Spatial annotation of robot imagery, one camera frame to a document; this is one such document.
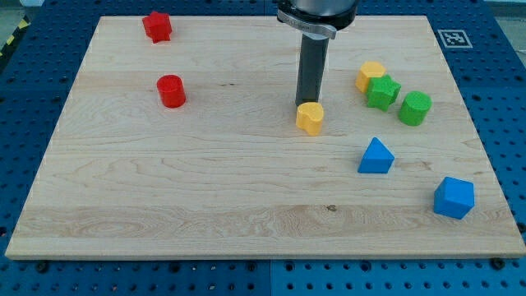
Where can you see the light wooden board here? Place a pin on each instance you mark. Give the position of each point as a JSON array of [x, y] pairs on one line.
[[228, 175]]

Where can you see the white fiducial marker tag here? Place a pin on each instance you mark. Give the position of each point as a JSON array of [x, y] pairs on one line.
[[454, 39]]

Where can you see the yellow hexagon block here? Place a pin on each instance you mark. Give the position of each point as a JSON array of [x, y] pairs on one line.
[[367, 71]]

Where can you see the green cylinder block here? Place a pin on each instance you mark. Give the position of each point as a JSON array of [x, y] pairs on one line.
[[414, 108]]

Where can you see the yellow heart block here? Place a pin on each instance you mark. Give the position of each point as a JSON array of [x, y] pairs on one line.
[[310, 116]]

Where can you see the green star block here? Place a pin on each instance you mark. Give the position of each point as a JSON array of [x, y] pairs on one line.
[[382, 92]]

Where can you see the blue triangle block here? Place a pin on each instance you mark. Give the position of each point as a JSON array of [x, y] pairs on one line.
[[377, 158]]

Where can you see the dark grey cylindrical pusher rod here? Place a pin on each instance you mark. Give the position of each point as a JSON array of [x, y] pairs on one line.
[[310, 70]]

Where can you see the red star block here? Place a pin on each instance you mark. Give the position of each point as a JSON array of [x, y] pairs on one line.
[[157, 26]]

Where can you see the red cylinder block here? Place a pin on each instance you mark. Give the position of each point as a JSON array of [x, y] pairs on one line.
[[171, 91]]

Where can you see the blue cube block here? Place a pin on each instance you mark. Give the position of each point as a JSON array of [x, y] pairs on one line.
[[454, 198]]

